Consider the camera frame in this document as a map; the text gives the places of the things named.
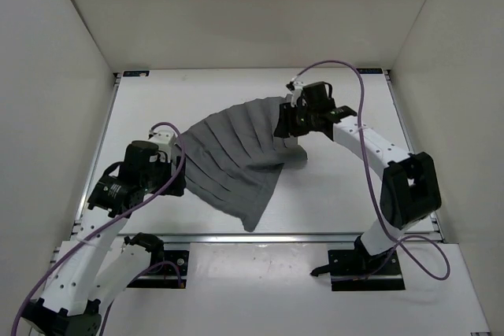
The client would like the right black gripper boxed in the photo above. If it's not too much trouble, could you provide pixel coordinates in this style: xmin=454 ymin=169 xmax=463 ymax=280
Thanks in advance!
xmin=276 ymin=102 xmax=318 ymax=139

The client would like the grey pleated skirt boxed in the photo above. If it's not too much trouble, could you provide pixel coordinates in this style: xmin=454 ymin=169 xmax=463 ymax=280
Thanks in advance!
xmin=175 ymin=96 xmax=307 ymax=232

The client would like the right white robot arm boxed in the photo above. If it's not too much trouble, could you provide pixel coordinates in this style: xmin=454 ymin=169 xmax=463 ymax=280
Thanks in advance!
xmin=274 ymin=81 xmax=441 ymax=280

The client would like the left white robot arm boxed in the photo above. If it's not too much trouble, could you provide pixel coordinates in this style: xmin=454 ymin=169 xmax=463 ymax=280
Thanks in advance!
xmin=14 ymin=132 xmax=185 ymax=335

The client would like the right blue corner label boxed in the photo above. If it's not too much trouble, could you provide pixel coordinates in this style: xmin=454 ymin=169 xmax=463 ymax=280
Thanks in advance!
xmin=357 ymin=68 xmax=383 ymax=75

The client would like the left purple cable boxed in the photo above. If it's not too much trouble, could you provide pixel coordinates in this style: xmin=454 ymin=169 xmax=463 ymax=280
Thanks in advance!
xmin=13 ymin=122 xmax=186 ymax=336

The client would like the purple cable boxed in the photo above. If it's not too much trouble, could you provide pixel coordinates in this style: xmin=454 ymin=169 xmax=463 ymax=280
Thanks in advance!
xmin=13 ymin=122 xmax=186 ymax=336
xmin=293 ymin=60 xmax=452 ymax=282

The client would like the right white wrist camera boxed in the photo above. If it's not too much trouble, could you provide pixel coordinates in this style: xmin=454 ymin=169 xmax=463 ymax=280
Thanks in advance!
xmin=286 ymin=80 xmax=304 ymax=107

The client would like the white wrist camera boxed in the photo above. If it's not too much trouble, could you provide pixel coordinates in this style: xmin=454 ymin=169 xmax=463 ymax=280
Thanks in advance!
xmin=286 ymin=80 xmax=304 ymax=107
xmin=149 ymin=128 xmax=176 ymax=162

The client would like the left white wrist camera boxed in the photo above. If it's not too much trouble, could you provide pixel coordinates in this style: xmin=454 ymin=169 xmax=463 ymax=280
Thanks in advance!
xmin=149 ymin=128 xmax=176 ymax=162

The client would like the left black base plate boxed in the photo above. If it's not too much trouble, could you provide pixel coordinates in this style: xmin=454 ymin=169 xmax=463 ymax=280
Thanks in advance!
xmin=128 ymin=244 xmax=190 ymax=290

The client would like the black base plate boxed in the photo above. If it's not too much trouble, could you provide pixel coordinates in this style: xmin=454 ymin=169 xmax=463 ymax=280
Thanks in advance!
xmin=128 ymin=244 xmax=190 ymax=290
xmin=328 ymin=249 xmax=406 ymax=292

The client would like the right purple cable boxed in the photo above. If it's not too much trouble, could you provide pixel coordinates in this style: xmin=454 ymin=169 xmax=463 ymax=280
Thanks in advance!
xmin=293 ymin=60 xmax=452 ymax=282

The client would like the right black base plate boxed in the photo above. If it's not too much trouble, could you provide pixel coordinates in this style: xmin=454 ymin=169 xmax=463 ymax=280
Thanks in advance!
xmin=328 ymin=249 xmax=406 ymax=292

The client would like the aluminium front table rail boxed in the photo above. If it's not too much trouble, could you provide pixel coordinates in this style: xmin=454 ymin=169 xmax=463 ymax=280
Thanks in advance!
xmin=72 ymin=231 xmax=444 ymax=245

